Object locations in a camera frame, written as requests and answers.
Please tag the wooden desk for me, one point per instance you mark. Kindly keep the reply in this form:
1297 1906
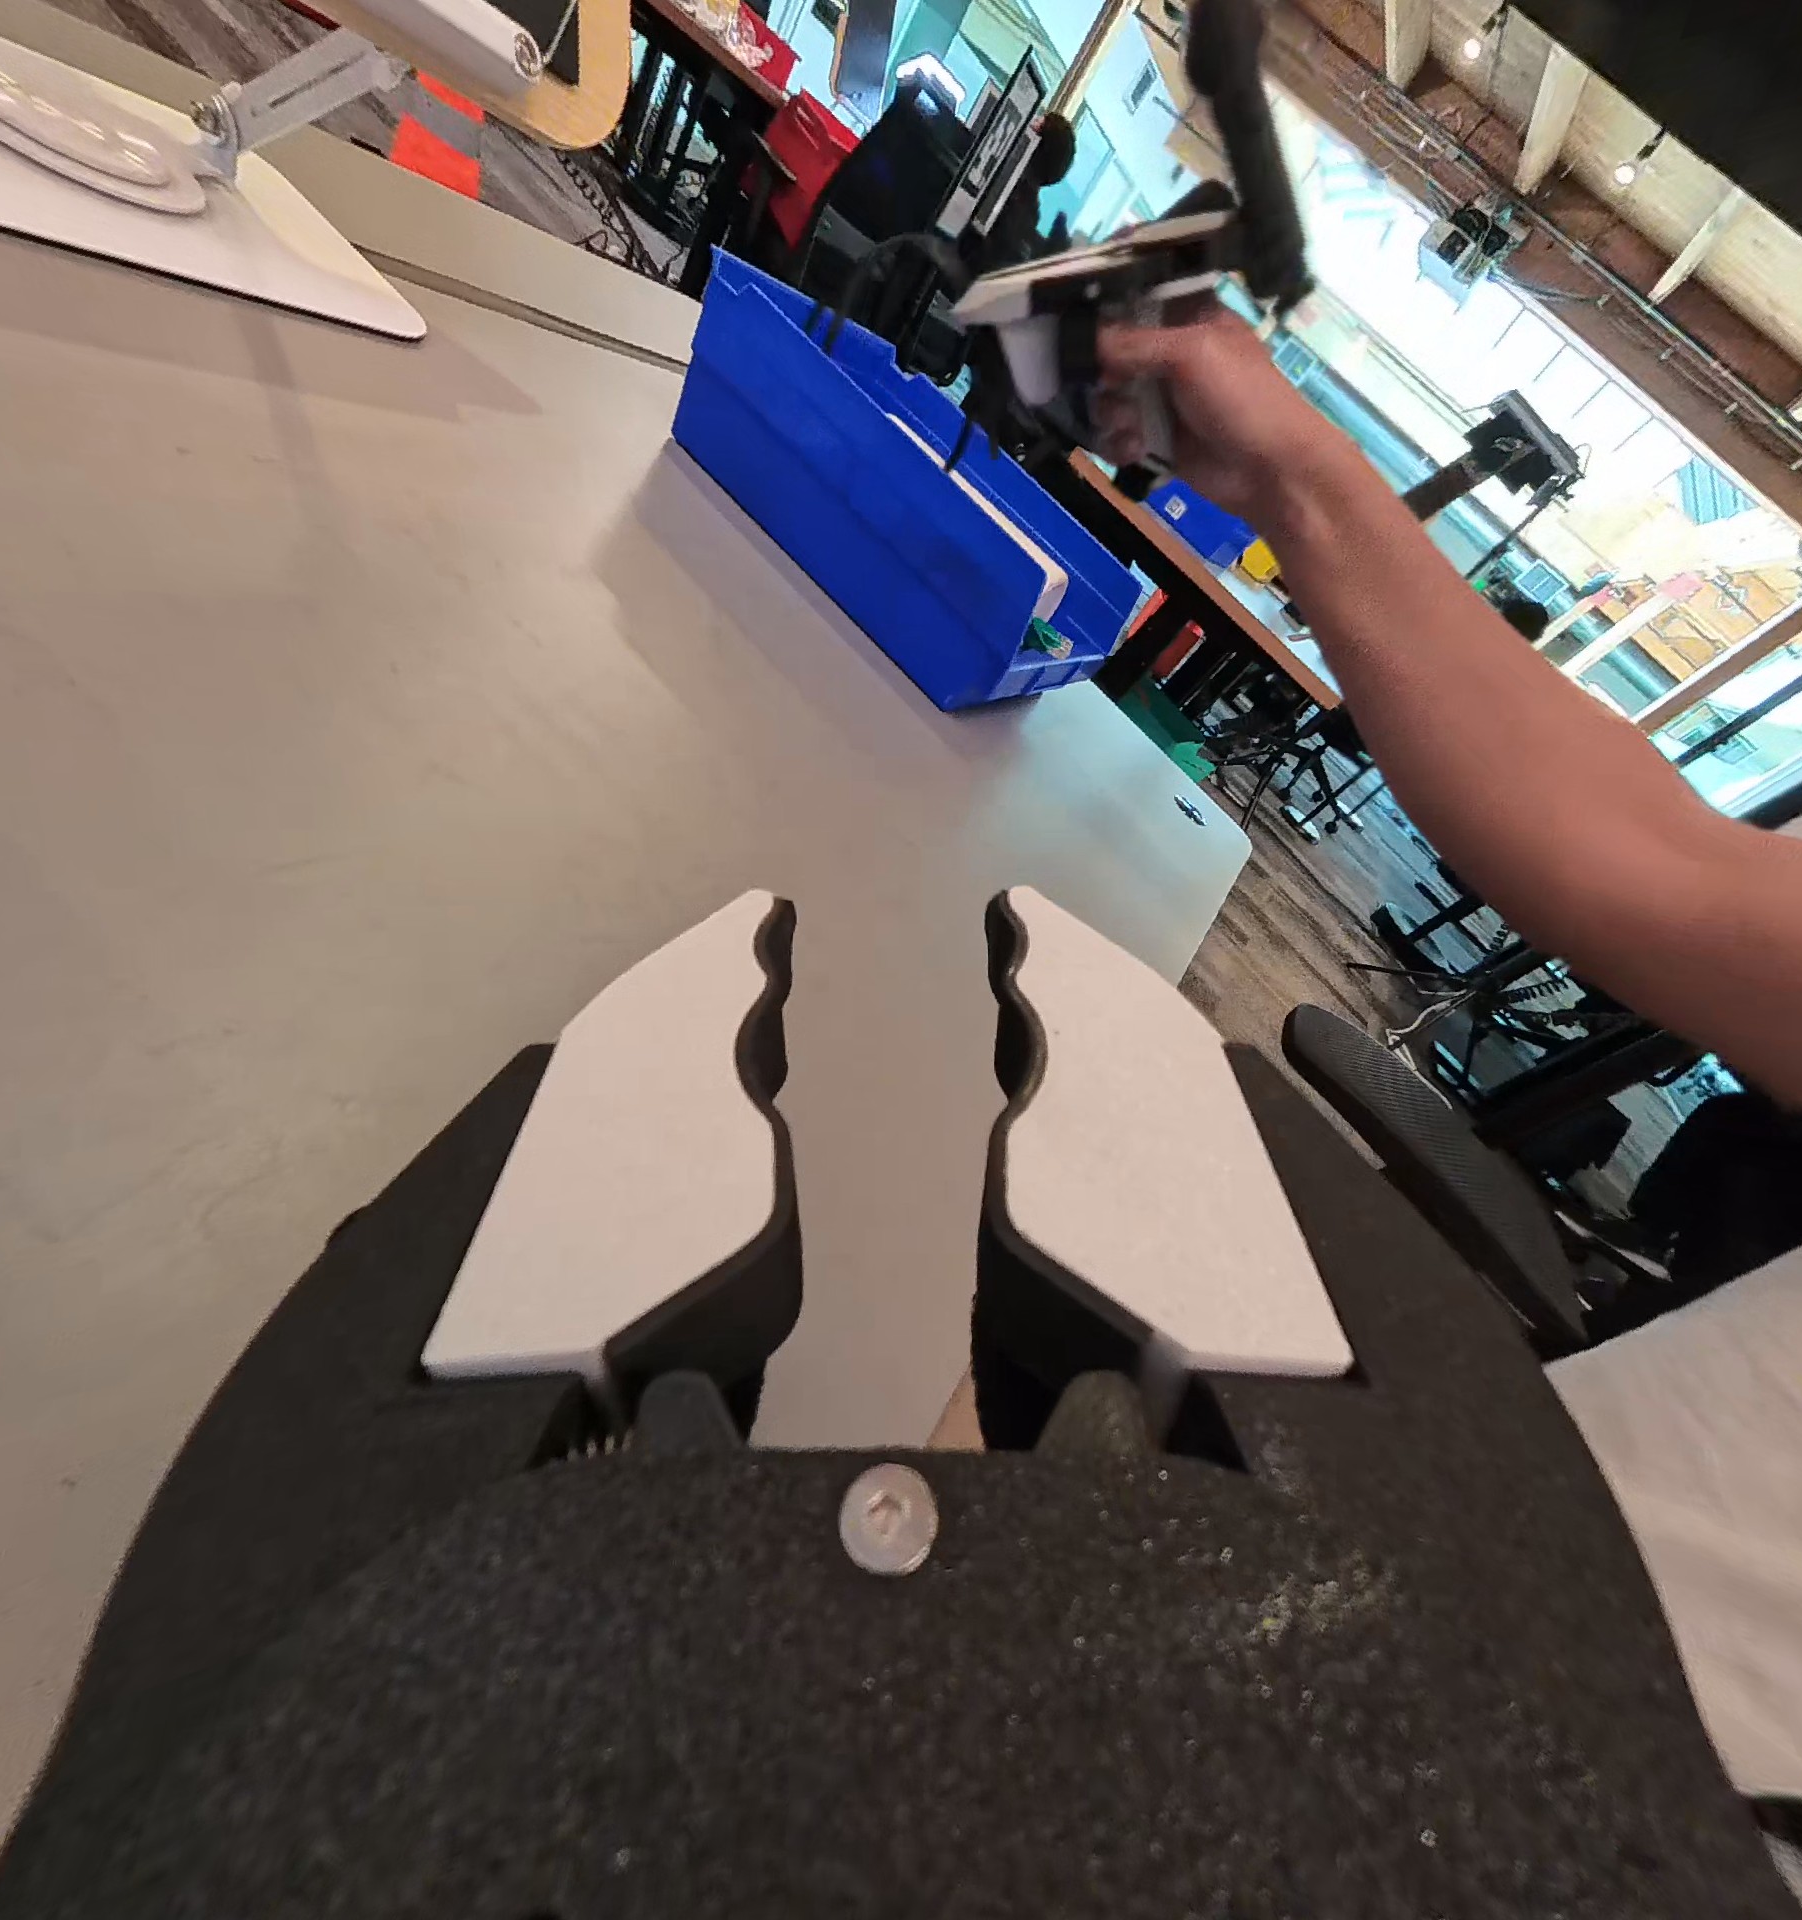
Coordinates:
1219 602

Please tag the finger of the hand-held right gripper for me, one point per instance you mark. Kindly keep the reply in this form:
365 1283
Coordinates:
1140 419
1080 260

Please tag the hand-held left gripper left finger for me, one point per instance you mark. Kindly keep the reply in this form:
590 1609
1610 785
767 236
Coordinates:
617 1205

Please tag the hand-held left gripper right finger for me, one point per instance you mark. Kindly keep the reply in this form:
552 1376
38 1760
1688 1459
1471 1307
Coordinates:
1155 1205

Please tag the blue plastic bin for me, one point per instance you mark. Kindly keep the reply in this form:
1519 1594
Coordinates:
1202 515
839 497

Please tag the orange traffic cone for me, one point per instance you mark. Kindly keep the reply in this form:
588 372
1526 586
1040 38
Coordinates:
433 144

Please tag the person's right forearm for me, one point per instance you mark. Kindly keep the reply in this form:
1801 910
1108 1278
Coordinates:
1519 774

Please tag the tan trousers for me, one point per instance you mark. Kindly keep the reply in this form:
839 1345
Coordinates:
956 1406

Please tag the person's right hand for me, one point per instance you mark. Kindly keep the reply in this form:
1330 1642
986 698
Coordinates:
1244 419

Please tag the white bottle with black cap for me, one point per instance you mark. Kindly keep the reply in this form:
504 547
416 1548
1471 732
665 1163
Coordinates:
991 515

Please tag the red storage crate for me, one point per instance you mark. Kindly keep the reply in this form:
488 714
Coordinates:
814 144

